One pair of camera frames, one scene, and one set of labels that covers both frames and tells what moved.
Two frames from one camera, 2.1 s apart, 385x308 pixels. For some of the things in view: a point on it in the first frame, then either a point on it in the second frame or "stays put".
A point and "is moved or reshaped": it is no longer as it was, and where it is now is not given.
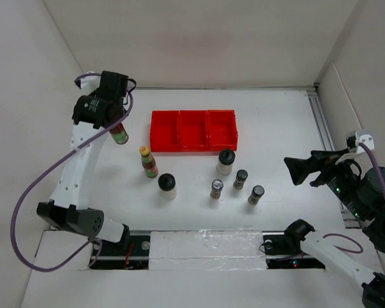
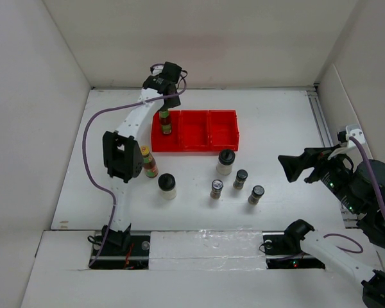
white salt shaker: (167, 186) stays put
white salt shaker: (226, 159) stays put
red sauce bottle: (149, 165) stays put
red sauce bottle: (119, 135) is moved or reshaped
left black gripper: (127, 112) -> (172, 103)
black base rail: (278, 248) stays put
